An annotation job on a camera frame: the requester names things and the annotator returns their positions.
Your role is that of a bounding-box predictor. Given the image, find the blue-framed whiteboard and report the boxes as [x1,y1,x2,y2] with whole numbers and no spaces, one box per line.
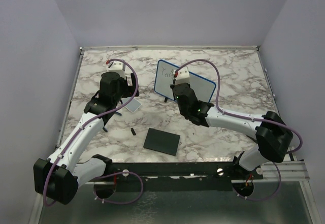
[154,59,217,102]

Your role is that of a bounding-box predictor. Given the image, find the black marker cap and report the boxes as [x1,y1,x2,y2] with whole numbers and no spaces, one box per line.
[131,128,136,136]

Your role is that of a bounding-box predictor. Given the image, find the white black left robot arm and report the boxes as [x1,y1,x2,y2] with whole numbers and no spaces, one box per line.
[33,69,139,206]

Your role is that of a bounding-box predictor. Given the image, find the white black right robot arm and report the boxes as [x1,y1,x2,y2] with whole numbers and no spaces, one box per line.
[172,83,293,179]

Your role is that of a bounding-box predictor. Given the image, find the small white-framed grey tablet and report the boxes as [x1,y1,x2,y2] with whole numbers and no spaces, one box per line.
[125,99,142,113]

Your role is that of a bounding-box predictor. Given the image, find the black rectangular eraser pad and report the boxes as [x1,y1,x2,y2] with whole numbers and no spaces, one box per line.
[143,128,180,156]

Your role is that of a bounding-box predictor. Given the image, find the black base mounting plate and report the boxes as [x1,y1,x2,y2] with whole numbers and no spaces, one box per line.
[107,162,263,191]

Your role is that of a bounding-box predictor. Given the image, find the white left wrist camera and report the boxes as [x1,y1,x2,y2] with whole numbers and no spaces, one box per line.
[106,60,126,79]

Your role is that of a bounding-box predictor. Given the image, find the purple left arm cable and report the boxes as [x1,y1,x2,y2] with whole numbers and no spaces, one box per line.
[42,57,144,207]

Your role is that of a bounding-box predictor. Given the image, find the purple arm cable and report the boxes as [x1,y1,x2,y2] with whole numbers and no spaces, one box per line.
[42,57,144,207]
[174,58,304,202]

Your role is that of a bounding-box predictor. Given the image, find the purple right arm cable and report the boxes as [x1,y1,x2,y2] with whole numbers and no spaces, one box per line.
[174,58,304,202]

